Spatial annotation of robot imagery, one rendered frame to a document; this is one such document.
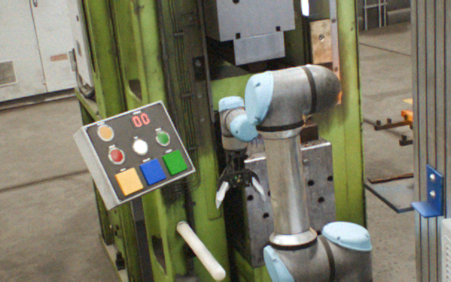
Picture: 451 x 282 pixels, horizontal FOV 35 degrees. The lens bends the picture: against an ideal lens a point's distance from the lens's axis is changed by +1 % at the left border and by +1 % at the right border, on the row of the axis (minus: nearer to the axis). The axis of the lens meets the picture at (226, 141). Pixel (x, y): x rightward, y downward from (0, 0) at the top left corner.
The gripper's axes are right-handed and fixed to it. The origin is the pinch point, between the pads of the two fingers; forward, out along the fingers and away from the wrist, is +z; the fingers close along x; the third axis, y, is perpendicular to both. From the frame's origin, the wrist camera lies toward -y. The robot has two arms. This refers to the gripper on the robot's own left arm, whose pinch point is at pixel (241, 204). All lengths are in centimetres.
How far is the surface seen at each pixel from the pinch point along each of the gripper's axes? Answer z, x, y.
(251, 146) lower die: -1, 12, -50
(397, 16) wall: 83, 325, -739
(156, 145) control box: -14.0, -23.8, -28.3
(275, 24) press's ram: -46, 26, -53
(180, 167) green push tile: -5.5, -16.5, -26.7
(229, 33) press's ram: -46, 8, -49
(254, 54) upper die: -36, 17, -51
